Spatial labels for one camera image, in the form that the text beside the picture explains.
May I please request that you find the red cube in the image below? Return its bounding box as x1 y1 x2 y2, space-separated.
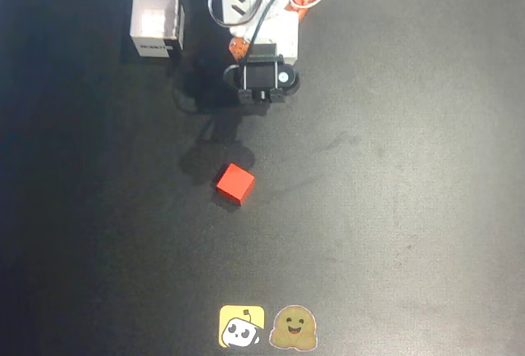
215 162 256 206

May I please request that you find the black camera cable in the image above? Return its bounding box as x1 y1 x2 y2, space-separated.
207 0 297 66

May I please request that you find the black table mat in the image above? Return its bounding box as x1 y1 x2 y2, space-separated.
0 0 525 356

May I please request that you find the white cardboard box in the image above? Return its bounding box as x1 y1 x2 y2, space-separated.
130 0 186 62

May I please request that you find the smiling hugging face sticker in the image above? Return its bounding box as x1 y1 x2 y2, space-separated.
268 304 319 351

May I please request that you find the yellow robot sticker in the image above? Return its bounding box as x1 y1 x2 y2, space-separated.
218 304 266 349

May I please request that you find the black gripper-mounted camera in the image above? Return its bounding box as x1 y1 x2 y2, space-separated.
222 53 302 106

